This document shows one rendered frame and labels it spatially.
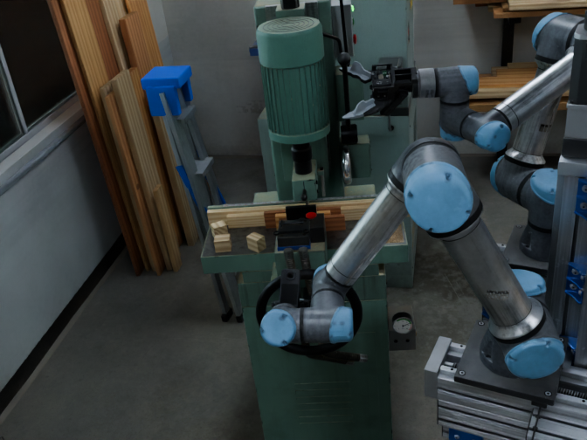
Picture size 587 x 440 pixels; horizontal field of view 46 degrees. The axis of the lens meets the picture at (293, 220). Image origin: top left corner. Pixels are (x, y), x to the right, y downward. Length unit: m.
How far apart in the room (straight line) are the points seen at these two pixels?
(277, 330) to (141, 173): 2.08
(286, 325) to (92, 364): 1.88
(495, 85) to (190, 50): 1.92
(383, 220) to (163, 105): 1.51
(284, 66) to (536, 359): 0.94
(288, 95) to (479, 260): 0.76
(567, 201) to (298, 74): 0.73
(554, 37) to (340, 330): 1.02
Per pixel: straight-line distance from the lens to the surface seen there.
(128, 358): 3.17
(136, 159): 3.38
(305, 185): 1.99
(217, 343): 3.12
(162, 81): 2.76
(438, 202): 1.24
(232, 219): 2.12
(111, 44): 3.60
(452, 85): 1.82
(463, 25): 4.27
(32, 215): 3.18
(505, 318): 1.43
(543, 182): 2.00
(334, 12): 2.15
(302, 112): 1.87
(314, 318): 1.44
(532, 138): 2.07
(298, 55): 1.81
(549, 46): 2.03
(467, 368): 1.70
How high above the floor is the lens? 1.97
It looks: 30 degrees down
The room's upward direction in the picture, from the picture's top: 7 degrees counter-clockwise
